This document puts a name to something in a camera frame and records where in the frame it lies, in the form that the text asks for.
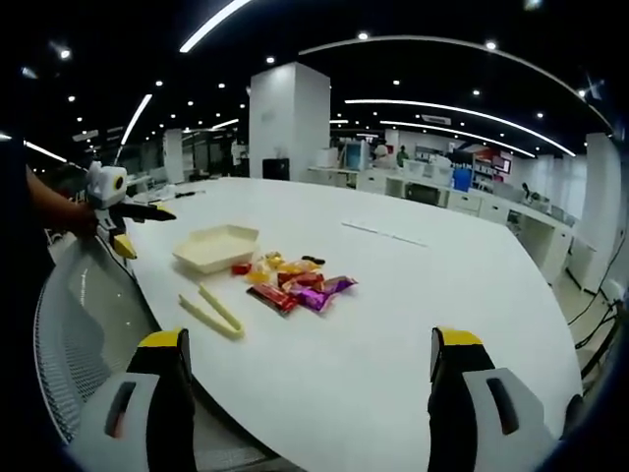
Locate pile of snack food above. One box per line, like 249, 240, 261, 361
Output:
231, 249, 359, 317

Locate person's left hand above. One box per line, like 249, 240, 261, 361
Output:
57, 201, 100, 240

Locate long ceiling light strip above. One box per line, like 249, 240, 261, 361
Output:
179, 0, 253, 54
344, 98, 577, 157

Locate white counter row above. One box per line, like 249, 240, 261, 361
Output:
307, 164, 599, 291

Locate cream plastic food tongs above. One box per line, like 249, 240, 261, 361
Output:
177, 282, 246, 341

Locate black cabinet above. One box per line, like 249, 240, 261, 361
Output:
261, 157, 291, 181

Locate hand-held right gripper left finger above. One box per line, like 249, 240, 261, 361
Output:
66, 327, 199, 472

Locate black floor cable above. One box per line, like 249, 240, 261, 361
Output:
564, 235, 629, 365

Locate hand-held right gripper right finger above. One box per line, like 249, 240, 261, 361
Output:
427, 324, 562, 472

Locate cream hexagonal food container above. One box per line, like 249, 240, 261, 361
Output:
171, 223, 260, 275

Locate grey mesh office chair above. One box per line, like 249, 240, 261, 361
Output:
32, 234, 166, 443

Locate red wall sign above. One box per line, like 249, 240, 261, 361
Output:
470, 146, 513, 174

